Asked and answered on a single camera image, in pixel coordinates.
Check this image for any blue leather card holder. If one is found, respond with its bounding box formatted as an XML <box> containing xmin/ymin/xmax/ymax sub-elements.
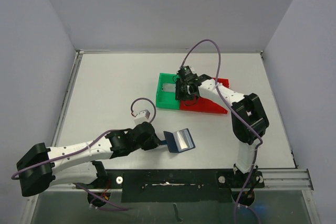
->
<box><xmin>162</xmin><ymin>129</ymin><xmax>196</xmax><ymax>154</ymax></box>

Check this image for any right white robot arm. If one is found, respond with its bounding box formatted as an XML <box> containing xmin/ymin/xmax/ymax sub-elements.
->
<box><xmin>175</xmin><ymin>66</ymin><xmax>269</xmax><ymax>187</ymax></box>

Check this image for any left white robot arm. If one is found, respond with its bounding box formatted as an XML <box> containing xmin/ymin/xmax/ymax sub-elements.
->
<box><xmin>12</xmin><ymin>122</ymin><xmax>161</xmax><ymax>197</ymax></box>

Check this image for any silver card in green bin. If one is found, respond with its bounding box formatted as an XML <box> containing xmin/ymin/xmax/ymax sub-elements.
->
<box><xmin>162</xmin><ymin>83</ymin><xmax>176</xmax><ymax>93</ymax></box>

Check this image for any green plastic bin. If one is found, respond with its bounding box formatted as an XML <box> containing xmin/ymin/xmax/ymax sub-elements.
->
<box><xmin>155</xmin><ymin>73</ymin><xmax>180</xmax><ymax>110</ymax></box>

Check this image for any middle red plastic bin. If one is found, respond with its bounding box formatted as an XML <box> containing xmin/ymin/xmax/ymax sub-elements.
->
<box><xmin>179</xmin><ymin>98</ymin><xmax>220</xmax><ymax>113</ymax></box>

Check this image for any red plastic bin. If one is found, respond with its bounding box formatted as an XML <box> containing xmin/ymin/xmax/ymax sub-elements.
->
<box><xmin>206</xmin><ymin>78</ymin><xmax>229</xmax><ymax>115</ymax></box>
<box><xmin>179</xmin><ymin>98</ymin><xmax>220</xmax><ymax>113</ymax></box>

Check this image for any right red plastic bin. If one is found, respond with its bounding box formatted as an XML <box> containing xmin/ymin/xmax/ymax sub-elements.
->
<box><xmin>206</xmin><ymin>78</ymin><xmax>229</xmax><ymax>115</ymax></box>

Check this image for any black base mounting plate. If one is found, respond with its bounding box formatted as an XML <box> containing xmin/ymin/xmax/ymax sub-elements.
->
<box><xmin>76</xmin><ymin>167</ymin><xmax>266</xmax><ymax>205</ymax></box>

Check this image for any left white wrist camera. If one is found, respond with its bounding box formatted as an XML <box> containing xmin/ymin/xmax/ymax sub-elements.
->
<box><xmin>131</xmin><ymin>110</ymin><xmax>150</xmax><ymax>125</ymax></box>

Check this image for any aluminium front rail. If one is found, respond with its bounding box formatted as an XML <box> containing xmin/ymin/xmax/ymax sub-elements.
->
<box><xmin>259</xmin><ymin>169</ymin><xmax>314</xmax><ymax>191</ymax></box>

